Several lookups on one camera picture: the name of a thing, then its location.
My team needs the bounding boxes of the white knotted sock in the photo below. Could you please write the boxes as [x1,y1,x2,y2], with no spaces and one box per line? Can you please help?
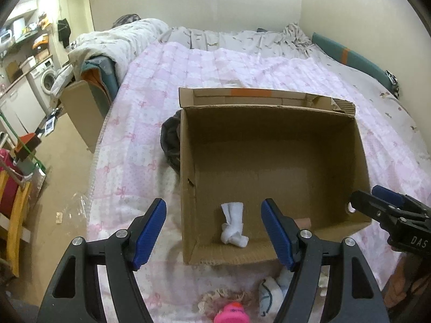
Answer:
[221,202,248,248]

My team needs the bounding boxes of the white sock with dark stripe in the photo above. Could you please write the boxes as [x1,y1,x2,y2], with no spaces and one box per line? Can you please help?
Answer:
[258,268,330,317]

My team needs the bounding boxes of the pink plush toy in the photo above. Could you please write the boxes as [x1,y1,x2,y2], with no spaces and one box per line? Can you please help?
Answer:
[213,302,250,323]

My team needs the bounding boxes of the clear plastic bag on floor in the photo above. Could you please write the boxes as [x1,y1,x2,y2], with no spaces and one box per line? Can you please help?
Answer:
[55,192,89,224]

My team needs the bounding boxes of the open cardboard box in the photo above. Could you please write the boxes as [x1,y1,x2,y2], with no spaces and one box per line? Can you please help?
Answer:
[179,87,371,265]

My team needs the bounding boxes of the dark striped garment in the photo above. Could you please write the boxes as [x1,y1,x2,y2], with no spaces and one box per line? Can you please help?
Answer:
[160,110,181,174]

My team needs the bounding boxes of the yellow wooden chair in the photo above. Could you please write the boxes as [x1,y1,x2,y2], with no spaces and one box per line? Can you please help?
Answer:
[1,182,31,278]

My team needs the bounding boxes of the cardboard box beside bed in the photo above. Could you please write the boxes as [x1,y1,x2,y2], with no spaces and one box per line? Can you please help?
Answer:
[60,80,105,153]

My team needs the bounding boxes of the red bag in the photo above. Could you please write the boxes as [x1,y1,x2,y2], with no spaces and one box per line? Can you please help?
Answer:
[0,148,21,218]

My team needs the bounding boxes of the teal orange bolster pillow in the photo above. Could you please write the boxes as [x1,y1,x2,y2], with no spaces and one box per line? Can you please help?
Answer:
[311,32,399,99]

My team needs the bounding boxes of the white kitchen cabinet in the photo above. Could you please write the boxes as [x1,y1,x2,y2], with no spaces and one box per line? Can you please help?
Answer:
[1,77,45,136]

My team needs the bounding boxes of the white washing machine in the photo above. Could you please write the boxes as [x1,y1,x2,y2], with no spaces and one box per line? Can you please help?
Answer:
[26,56,58,114]

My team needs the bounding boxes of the white floral duvet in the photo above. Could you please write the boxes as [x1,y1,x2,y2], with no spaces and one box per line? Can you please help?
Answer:
[68,18,313,82]

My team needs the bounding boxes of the black hanging garment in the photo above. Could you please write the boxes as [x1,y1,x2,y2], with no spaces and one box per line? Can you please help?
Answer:
[57,18,71,48]

